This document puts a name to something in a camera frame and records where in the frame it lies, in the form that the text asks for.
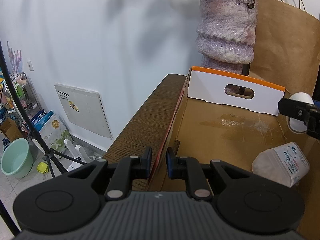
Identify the white wall panel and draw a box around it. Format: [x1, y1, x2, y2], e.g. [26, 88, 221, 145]
[54, 83, 113, 139]

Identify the blue white bag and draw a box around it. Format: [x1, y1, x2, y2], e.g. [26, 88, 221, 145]
[29, 109, 54, 133]

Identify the white plastic container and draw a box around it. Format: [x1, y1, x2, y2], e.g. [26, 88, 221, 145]
[252, 142, 310, 188]

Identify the purple mottled ceramic vase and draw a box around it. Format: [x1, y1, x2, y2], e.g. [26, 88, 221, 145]
[196, 0, 258, 98]

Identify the green plastic basin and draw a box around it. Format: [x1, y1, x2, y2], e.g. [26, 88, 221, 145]
[1, 138, 34, 179]

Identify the white green rice bag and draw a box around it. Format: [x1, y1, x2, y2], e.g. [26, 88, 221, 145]
[31, 114, 73, 159]

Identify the purple wall sticker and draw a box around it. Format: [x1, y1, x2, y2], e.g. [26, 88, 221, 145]
[7, 41, 24, 74]

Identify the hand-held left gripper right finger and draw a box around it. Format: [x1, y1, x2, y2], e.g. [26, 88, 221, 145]
[166, 147, 253, 202]

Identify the cardboard box with orange rim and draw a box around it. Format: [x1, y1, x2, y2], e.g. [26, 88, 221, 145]
[147, 66, 320, 230]

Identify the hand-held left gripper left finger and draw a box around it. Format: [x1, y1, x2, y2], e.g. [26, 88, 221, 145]
[67, 146, 153, 202]

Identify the white tape roll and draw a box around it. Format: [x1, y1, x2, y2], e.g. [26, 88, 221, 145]
[287, 92, 316, 133]

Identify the brown paper bag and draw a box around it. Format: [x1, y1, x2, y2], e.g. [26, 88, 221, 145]
[247, 0, 320, 98]

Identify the yellow plastic cup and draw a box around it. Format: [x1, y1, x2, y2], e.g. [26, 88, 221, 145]
[37, 162, 50, 174]

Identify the white floor stand device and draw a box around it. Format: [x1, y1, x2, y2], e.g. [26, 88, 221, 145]
[64, 139, 100, 173]

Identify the black tripod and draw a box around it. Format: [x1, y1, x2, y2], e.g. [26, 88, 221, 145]
[0, 39, 88, 179]

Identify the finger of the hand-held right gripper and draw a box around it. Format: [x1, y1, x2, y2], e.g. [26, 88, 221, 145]
[278, 96, 320, 140]

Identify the small brown cardboard box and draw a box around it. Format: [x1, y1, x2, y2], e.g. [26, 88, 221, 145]
[0, 117, 25, 143]

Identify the metal storage rack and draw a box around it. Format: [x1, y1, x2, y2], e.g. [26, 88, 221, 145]
[0, 72, 43, 120]

